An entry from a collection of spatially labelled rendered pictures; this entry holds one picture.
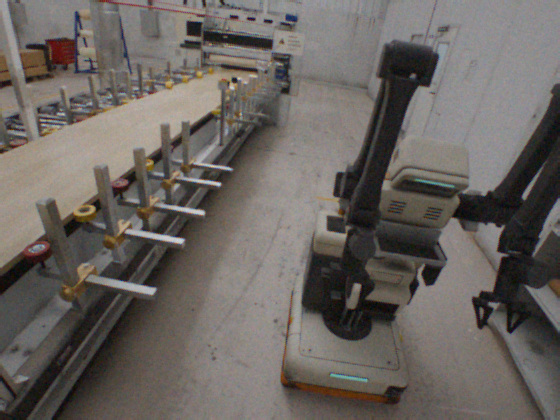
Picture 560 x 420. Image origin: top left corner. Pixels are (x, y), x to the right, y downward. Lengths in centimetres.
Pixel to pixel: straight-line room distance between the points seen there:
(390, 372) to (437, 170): 106
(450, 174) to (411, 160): 12
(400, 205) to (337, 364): 88
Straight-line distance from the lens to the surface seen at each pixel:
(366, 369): 165
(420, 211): 108
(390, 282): 127
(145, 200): 147
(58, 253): 110
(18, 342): 139
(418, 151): 96
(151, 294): 109
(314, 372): 161
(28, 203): 155
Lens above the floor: 161
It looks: 31 degrees down
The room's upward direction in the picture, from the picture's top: 9 degrees clockwise
